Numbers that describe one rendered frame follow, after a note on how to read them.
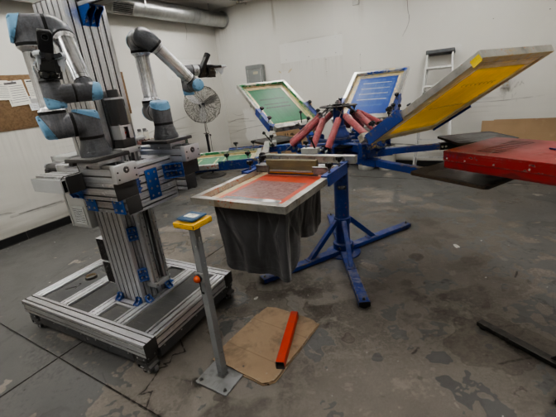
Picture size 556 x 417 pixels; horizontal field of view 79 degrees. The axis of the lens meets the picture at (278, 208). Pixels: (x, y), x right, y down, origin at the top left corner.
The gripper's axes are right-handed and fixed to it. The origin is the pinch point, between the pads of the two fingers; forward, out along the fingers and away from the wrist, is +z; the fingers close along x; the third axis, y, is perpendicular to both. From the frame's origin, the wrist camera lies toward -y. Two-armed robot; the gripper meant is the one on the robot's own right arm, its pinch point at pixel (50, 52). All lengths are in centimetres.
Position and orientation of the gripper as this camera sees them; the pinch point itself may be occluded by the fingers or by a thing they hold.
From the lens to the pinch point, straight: 143.9
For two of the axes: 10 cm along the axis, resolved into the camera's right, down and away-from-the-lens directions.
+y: -0.1, 9.6, 2.6
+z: 6.0, 2.2, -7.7
